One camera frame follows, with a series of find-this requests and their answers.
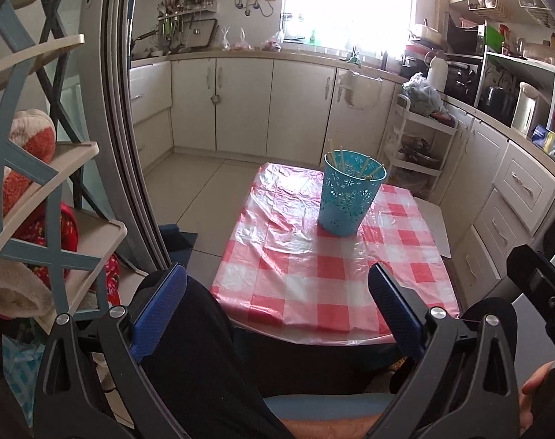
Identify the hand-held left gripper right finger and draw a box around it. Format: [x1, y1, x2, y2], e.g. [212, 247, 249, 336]
[368, 262, 521, 439]

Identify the stack of pots and bowls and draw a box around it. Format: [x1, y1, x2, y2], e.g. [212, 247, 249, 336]
[402, 20, 446, 79]

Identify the white hanging wire rack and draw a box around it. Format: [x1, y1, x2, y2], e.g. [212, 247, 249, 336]
[467, 0, 555, 29]

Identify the orange white plush slipper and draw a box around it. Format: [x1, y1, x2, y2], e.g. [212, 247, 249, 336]
[0, 109, 57, 239]

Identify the white kitchen trolley rack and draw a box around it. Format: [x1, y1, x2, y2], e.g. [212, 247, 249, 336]
[385, 94, 457, 193]

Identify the dark blue floor mat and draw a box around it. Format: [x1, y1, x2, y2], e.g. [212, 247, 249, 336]
[157, 224, 199, 263]

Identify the person's right hand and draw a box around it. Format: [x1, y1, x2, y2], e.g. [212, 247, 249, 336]
[519, 360, 555, 431]

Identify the blue perforated plastic basket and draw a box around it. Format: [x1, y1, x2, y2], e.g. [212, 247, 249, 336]
[317, 149, 388, 237]

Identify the red floral plush slipper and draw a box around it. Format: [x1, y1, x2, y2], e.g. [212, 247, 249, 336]
[0, 201, 123, 320]

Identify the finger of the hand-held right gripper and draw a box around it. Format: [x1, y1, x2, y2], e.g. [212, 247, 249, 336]
[506, 244, 555, 335]

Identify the green cutting board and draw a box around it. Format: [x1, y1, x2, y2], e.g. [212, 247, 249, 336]
[483, 23, 505, 55]

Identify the white flat board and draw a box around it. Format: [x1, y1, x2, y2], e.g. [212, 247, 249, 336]
[415, 199, 452, 259]

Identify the cream stove base cabinet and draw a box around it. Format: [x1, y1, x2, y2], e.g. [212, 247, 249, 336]
[130, 61, 174, 165]

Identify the blue snack packet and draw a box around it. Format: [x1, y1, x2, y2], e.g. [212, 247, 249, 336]
[529, 124, 553, 147]

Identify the bright kitchen window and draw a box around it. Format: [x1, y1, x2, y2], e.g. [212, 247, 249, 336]
[282, 0, 418, 49]

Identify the black cooking pot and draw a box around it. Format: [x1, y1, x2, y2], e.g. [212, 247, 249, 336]
[479, 85, 519, 120]

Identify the bunch of wooden chopsticks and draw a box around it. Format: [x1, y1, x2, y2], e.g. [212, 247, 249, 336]
[327, 136, 384, 180]

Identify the blue stool seat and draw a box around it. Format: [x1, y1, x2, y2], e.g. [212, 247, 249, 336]
[264, 392, 395, 418]

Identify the steel lidded pan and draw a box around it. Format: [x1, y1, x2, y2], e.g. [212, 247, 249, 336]
[399, 135, 443, 165]

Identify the white counter shelf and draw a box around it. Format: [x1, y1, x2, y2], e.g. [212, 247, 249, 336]
[474, 50, 555, 136]

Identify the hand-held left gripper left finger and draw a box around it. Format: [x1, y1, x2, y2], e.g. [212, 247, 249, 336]
[30, 263, 189, 439]

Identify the white electric kettle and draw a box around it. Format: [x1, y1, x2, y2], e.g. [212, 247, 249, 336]
[511, 81, 551, 136]

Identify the beige blue corner shelf rack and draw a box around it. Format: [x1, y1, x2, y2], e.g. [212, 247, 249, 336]
[0, 0, 128, 330]

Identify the grey sliding door frame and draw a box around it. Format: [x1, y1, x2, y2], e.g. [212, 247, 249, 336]
[83, 0, 169, 271]

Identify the white thermos jug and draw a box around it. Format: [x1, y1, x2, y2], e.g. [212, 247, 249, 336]
[426, 57, 450, 95]

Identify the wall utensil rack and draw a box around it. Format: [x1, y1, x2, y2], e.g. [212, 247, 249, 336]
[156, 0, 220, 54]

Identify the cream kitchen base cabinet row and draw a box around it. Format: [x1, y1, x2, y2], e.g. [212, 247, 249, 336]
[170, 54, 398, 166]

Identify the blue checked plastic bag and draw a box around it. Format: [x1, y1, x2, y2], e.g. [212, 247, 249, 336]
[3, 333, 48, 427]

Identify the pink white checked tablecloth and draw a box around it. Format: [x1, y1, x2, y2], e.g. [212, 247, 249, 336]
[210, 163, 461, 337]

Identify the cream kitchen drawer cabinet row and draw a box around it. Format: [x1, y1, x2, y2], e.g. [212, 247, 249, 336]
[435, 96, 555, 294]

